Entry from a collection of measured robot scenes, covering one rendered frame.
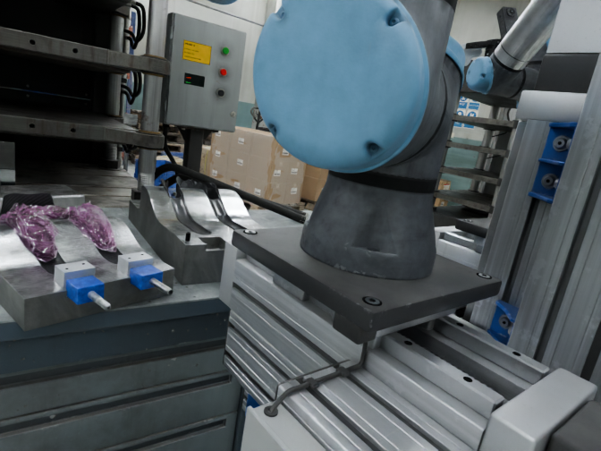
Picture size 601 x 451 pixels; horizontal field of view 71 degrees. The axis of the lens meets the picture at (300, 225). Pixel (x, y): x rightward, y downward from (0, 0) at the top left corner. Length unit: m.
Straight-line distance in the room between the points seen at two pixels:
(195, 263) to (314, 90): 0.68
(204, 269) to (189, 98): 0.97
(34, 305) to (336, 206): 0.51
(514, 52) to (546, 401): 0.79
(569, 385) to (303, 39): 0.35
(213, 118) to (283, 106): 1.51
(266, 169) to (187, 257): 4.03
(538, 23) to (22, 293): 1.04
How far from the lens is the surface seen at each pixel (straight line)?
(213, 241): 0.96
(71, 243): 0.92
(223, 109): 1.81
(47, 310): 0.77
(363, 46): 0.27
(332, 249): 0.42
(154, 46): 1.59
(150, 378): 1.01
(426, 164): 0.43
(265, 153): 4.91
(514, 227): 0.59
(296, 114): 0.29
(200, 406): 1.11
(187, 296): 0.88
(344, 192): 0.43
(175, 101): 1.74
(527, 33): 1.04
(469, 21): 8.28
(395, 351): 0.41
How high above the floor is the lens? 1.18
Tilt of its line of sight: 14 degrees down
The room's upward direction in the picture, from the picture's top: 10 degrees clockwise
